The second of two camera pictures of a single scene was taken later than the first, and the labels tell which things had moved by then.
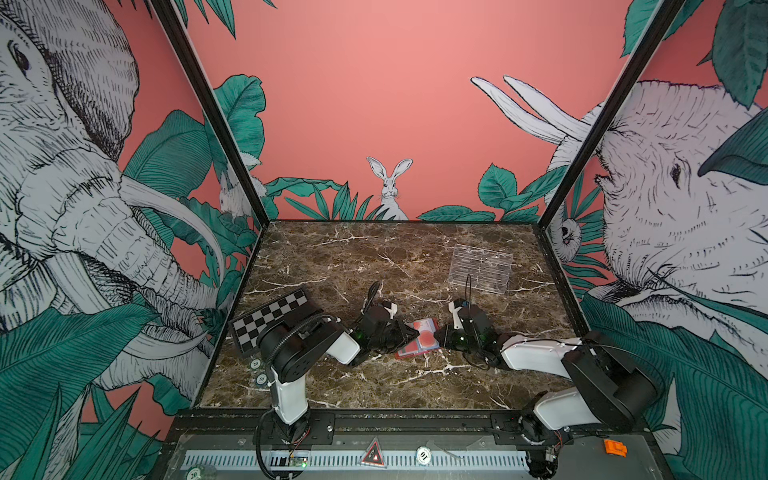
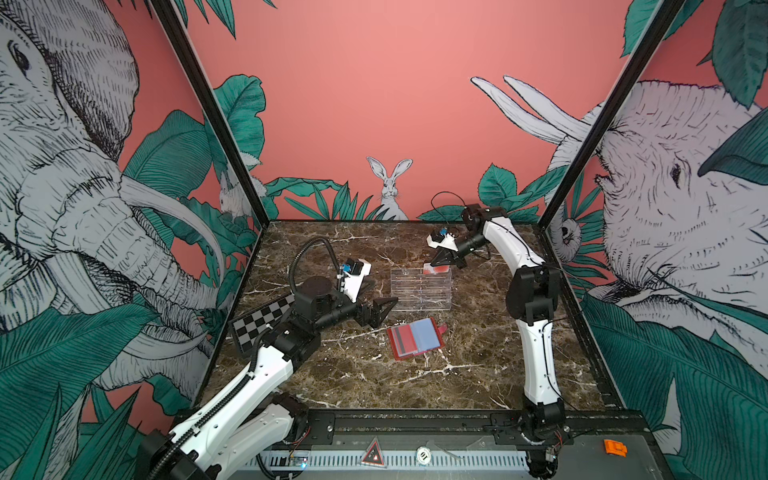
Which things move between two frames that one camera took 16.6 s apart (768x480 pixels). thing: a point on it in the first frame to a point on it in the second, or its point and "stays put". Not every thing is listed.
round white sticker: (423, 455) stays put
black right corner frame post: (611, 113) stays put
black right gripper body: (459, 341) to (469, 246)
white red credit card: (426, 339) to (429, 269)
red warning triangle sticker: (374, 455) stays put
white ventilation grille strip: (224, 460) stays put
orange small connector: (615, 448) stays put
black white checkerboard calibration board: (246, 328) stays put
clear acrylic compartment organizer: (490, 270) to (412, 290)
